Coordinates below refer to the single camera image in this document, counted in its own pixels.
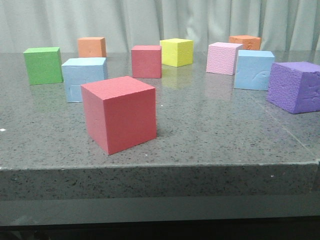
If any light blue cube with cutout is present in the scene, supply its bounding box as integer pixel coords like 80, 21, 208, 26
61, 57, 108, 103

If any light blue cube curved mark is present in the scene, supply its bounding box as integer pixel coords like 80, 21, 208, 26
234, 50, 275, 91

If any large red foam cube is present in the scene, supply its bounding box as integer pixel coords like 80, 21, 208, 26
80, 76, 157, 155

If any small red foam cube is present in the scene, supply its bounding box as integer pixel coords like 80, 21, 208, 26
131, 45, 162, 79

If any yellow foam cube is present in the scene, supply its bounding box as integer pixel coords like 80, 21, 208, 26
159, 38, 194, 67

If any pink foam cube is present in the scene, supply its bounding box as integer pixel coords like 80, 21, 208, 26
206, 42, 243, 76

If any orange foam cube left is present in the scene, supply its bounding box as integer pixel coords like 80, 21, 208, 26
77, 37, 107, 58

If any orange foam cube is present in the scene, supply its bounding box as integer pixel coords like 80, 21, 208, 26
228, 35, 262, 50
77, 37, 107, 58

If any orange foam cube right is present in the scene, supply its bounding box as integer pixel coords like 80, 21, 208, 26
228, 35, 262, 50

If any green foam cube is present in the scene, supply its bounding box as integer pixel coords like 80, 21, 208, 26
23, 47, 63, 85

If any purple foam cube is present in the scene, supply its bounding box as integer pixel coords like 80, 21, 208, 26
266, 61, 320, 114

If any grey pleated curtain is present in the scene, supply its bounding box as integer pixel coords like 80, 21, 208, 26
0, 0, 320, 53

